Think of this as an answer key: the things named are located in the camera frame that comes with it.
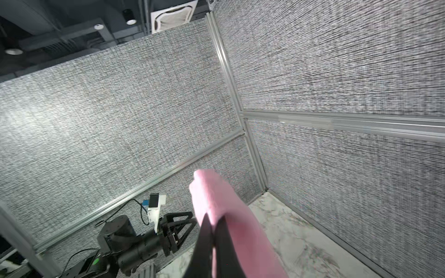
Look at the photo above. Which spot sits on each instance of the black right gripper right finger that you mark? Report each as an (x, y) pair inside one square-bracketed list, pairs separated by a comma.
[(227, 264)]

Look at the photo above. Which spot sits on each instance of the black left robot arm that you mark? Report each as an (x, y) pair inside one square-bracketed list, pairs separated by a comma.
[(122, 250)]

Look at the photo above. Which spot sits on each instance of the white ceiling air vent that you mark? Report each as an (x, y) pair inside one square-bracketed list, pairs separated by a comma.
[(170, 15)]

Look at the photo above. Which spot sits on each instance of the round ceiling spotlight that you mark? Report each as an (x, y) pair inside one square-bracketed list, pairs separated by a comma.
[(129, 17)]

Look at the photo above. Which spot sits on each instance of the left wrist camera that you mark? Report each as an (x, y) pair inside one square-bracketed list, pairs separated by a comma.
[(153, 207)]

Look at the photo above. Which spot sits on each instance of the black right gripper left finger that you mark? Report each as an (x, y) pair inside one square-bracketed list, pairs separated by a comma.
[(200, 265)]

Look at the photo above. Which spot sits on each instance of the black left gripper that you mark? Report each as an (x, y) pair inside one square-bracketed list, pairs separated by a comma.
[(174, 228)]

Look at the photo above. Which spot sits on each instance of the bright pink cloth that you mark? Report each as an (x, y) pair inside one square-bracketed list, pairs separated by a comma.
[(213, 195)]

